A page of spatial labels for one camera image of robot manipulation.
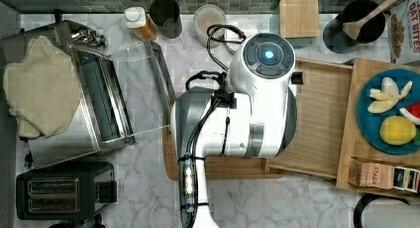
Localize beige oven mitt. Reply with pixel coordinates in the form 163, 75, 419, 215
3, 36, 81, 139

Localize wooden cutting board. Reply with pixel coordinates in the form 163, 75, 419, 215
163, 87, 295, 180

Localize stash tea box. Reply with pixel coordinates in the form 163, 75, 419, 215
348, 159, 395, 189

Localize dark empty glass cup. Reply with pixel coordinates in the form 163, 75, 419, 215
150, 0, 182, 39

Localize peeled banana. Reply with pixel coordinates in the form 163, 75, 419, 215
367, 77, 413, 114

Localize dark tea bag packets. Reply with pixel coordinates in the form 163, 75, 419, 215
393, 167, 419, 193

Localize bamboo drawer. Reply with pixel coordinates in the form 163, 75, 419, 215
266, 59, 353, 179

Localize stainless steel toaster oven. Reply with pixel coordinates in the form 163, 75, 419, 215
1, 20, 174, 169

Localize bamboo drawer cabinet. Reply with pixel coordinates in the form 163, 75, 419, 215
336, 58, 419, 200

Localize blue plate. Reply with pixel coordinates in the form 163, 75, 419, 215
356, 68, 420, 155

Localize black two-slot toaster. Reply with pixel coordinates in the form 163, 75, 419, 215
16, 162, 117, 220

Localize wooden spatula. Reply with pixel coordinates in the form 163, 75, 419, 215
343, 0, 398, 40

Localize teal box with bamboo lid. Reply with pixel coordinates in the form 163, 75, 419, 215
269, 0, 319, 49

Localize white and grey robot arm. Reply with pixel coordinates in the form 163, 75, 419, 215
170, 33, 302, 228

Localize frosted plastic container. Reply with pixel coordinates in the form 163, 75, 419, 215
193, 4, 226, 48

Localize yellow lemon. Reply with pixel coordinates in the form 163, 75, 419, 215
379, 116, 417, 146

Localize black utensil holder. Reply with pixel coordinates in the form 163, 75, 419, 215
322, 0, 386, 55

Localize watermelon slice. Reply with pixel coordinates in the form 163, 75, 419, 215
399, 102, 420, 125

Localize oat bites cereal box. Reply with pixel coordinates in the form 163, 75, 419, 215
388, 0, 420, 66

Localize amber bottle with white cap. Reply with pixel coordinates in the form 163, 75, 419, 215
124, 7, 158, 41

